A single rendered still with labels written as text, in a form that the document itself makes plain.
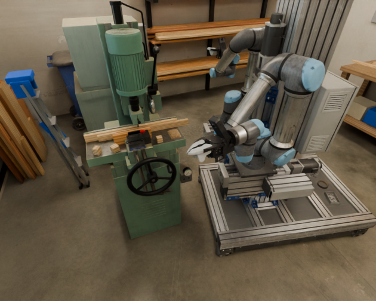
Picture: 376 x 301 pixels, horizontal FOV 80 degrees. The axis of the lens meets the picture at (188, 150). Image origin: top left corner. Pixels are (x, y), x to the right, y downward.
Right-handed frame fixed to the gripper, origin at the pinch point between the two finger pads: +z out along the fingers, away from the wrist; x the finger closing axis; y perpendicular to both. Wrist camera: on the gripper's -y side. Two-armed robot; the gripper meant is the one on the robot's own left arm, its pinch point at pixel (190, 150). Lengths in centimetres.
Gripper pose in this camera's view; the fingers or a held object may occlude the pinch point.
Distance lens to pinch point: 78.8
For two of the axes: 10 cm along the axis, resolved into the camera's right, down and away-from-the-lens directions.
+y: 0.8, 8.5, 5.2
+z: -8.3, 3.5, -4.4
